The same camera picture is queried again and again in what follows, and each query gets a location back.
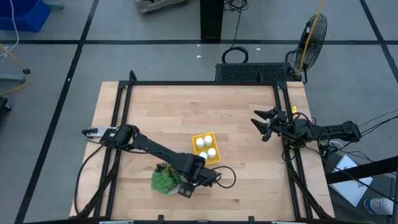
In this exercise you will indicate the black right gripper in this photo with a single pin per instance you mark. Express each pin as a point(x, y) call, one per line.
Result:
point(278, 126)

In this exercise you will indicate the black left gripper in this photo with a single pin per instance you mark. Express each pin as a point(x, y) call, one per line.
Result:
point(203, 179)

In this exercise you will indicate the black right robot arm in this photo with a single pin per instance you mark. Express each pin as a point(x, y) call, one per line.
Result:
point(335, 130)

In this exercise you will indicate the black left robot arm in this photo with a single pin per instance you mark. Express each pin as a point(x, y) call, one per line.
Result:
point(155, 149)

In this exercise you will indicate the yellow plastic basket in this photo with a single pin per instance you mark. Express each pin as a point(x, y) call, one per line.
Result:
point(213, 160)

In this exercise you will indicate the white triangle-patterned planter pot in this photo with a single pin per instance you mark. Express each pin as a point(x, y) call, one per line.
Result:
point(174, 191)

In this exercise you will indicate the green succulent plant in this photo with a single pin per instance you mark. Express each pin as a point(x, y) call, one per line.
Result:
point(163, 180)

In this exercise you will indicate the small yellow tag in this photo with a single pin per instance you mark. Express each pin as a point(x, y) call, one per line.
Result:
point(294, 109)

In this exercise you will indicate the black perforated computer case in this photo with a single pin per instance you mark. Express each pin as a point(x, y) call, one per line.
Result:
point(248, 72)

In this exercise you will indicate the black floor fan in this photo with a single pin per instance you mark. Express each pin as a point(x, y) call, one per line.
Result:
point(317, 31)

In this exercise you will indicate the black bar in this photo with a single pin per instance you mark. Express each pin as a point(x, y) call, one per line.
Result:
point(363, 169)

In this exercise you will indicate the white notebook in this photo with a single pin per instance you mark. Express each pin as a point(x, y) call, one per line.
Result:
point(353, 189)

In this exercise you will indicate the black tall cabinet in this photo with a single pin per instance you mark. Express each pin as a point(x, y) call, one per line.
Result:
point(211, 18)

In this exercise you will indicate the clear plastic water bottle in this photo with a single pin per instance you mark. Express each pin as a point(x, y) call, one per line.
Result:
point(377, 206)

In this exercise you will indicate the grey metal cart base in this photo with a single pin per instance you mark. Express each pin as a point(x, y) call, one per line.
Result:
point(158, 4)

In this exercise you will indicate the grey metal stand base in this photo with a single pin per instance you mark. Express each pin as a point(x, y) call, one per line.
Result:
point(12, 77)

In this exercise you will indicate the blue plastic bin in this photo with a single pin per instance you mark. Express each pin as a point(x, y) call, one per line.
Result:
point(21, 14)

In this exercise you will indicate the black metal rig frame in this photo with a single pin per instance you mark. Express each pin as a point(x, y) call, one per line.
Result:
point(202, 83)

